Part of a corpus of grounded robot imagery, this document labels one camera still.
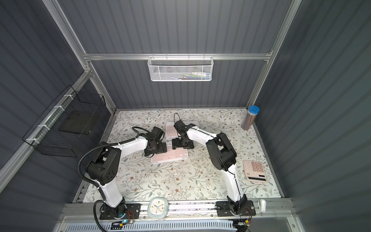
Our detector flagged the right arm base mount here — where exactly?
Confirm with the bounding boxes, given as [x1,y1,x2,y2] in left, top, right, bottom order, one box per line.
[215,201,256,217]

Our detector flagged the pink keyboard row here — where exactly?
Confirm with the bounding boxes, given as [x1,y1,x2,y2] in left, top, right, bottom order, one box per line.
[151,146,188,164]
[165,121,199,141]

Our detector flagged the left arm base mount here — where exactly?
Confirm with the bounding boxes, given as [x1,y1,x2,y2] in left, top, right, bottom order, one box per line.
[100,203,141,220]

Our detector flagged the black wire basket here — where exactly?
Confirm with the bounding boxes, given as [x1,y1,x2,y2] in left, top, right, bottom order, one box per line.
[22,88,106,158]

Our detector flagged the pink calculator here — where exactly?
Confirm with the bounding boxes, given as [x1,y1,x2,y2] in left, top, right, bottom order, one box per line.
[243,160,268,183]

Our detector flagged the black corrugated cable hose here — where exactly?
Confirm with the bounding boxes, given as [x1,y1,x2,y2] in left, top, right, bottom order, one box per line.
[76,126,151,232]

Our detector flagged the mint analog clock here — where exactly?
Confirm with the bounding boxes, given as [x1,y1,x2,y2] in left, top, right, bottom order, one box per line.
[147,197,169,219]

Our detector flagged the small white device on rail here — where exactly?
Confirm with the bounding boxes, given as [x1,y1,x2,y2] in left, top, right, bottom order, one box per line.
[259,199,267,215]

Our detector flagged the blue lid pencil tube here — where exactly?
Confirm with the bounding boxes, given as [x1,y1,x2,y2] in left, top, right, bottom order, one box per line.
[241,105,260,131]

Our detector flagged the white wire mesh basket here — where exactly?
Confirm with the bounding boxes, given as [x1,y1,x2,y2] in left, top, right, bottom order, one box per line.
[147,57,214,82]

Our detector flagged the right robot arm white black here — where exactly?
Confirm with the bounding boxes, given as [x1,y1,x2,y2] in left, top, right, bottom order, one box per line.
[172,120,247,215]

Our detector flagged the pens in white basket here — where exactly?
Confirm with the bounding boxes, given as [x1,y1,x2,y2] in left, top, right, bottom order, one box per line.
[171,72,212,81]

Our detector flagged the white ventilated cable duct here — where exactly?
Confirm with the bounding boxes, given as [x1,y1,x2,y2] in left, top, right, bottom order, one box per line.
[65,219,238,232]

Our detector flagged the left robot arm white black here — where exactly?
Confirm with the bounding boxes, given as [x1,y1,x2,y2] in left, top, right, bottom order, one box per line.
[77,127,167,208]

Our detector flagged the black pad in basket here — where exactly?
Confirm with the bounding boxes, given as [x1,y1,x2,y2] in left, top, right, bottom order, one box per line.
[59,111,97,135]

